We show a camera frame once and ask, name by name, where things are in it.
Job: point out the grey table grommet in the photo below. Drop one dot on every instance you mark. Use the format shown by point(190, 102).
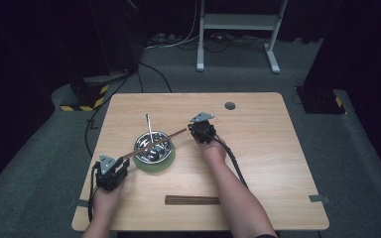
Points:
point(229, 105)

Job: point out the steel bowl with green base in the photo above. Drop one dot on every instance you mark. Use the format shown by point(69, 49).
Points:
point(155, 165)

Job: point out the grey tape piece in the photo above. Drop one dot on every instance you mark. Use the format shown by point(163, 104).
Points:
point(319, 199)

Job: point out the row of brown chopsticks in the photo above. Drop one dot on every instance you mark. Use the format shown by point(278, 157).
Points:
point(191, 200)

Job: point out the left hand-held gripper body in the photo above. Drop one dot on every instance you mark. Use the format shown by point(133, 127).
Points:
point(107, 175)

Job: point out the black curtain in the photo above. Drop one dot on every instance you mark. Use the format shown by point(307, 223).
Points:
point(367, 49)
point(29, 49)

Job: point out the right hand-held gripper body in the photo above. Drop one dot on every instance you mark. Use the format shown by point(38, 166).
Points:
point(205, 130)

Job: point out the power strip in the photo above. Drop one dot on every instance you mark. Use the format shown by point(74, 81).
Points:
point(163, 38)

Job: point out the black yellow striped stand base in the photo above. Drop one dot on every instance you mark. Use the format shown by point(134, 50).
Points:
point(89, 97)

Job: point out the person's right hand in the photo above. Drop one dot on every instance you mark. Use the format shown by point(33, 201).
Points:
point(215, 152)

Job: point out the person's left hand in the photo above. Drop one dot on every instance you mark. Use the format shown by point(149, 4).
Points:
point(107, 201)

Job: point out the metal spoon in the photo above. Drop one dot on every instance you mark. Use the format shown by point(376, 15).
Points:
point(149, 125)

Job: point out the single brown wooden chopstick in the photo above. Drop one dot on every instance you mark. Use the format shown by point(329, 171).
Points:
point(158, 142)

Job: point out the white metal stand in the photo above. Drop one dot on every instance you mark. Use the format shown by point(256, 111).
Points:
point(239, 21)

